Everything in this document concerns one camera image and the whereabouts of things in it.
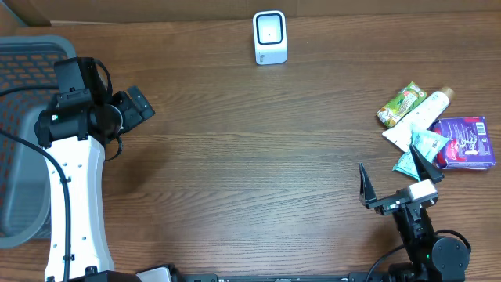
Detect grey plastic mesh basket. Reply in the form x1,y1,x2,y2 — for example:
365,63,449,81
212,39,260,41
1,35,76,248

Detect white tube gold cap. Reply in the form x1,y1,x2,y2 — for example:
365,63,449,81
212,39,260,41
382,87,456,153

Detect teal snack pouch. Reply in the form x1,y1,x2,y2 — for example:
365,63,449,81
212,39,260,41
393,130,449,180

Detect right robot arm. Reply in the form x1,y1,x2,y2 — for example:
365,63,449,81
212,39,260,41
359,146,472,281

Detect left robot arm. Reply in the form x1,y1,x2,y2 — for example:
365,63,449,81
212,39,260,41
34,57,155,281

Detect green drink carton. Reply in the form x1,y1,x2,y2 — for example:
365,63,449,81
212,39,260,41
376,81,427,128

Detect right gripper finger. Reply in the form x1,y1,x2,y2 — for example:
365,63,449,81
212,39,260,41
359,162,377,209
409,145,445,184

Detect purple snack package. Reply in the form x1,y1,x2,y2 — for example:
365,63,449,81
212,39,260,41
430,116,496,170

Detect white barcode scanner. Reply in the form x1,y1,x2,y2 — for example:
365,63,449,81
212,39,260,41
252,10,288,65

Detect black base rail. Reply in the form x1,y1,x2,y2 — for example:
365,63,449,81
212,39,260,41
135,264,460,282

